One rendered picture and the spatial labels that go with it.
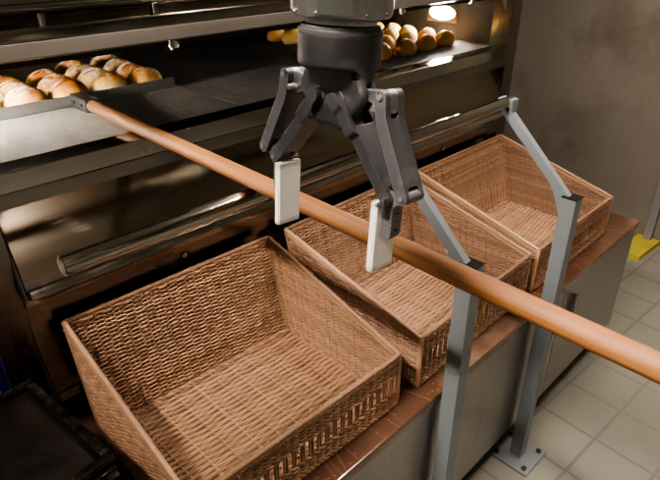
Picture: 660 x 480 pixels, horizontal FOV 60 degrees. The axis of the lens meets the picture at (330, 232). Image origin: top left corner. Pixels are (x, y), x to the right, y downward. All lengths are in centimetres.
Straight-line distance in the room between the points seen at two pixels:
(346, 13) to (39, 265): 93
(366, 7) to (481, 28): 191
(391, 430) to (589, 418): 116
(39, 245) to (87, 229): 10
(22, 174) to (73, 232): 16
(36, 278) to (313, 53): 89
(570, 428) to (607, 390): 29
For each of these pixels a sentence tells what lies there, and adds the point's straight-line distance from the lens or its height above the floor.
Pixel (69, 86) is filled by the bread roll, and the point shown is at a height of 122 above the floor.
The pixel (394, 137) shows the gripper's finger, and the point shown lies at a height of 142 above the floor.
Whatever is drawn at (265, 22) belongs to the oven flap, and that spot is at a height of 140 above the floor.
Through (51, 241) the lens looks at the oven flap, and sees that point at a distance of 127.
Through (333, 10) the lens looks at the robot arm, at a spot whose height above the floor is 151.
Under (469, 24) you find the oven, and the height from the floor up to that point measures 124.
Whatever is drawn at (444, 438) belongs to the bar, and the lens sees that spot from 153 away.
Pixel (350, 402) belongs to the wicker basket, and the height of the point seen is 69.
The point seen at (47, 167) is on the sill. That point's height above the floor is 117.
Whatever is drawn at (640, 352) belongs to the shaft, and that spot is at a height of 120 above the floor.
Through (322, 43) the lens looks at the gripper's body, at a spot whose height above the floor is 149.
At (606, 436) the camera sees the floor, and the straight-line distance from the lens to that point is 234.
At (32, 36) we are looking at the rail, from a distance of 102.
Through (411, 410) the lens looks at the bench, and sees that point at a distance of 141.
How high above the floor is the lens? 157
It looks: 28 degrees down
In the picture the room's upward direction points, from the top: straight up
